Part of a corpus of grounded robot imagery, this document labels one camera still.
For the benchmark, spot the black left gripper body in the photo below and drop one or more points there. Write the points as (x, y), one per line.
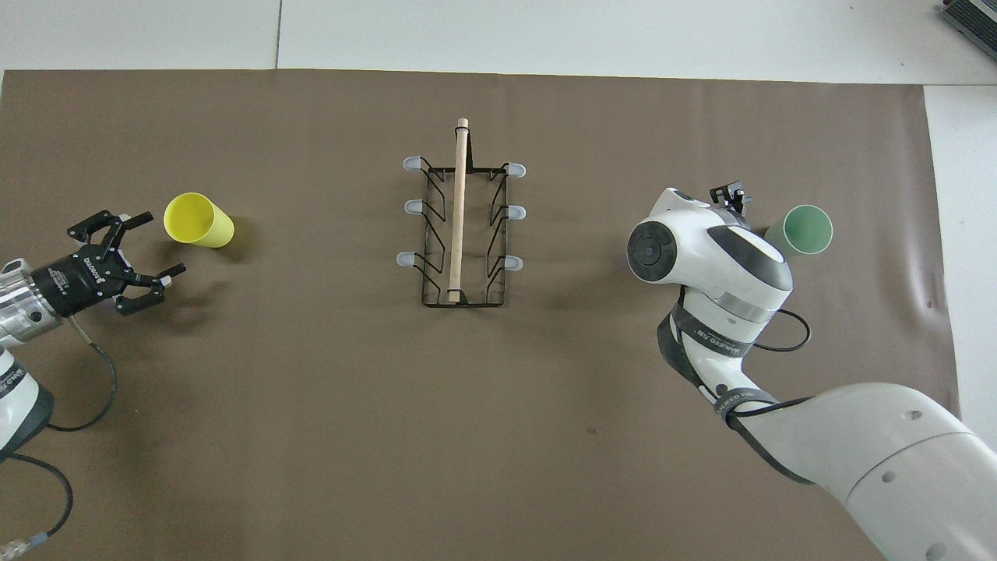
(82, 280)

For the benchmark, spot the yellow plastic cup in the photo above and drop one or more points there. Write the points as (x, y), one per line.
(199, 222)

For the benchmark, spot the pale green plastic cup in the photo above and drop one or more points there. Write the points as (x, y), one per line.
(808, 230)

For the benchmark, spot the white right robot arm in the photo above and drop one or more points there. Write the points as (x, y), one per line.
(896, 467)

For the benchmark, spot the brown paper table mat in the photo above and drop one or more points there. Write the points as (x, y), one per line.
(234, 467)

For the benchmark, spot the grey ribbed device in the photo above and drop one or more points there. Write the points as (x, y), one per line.
(974, 15)

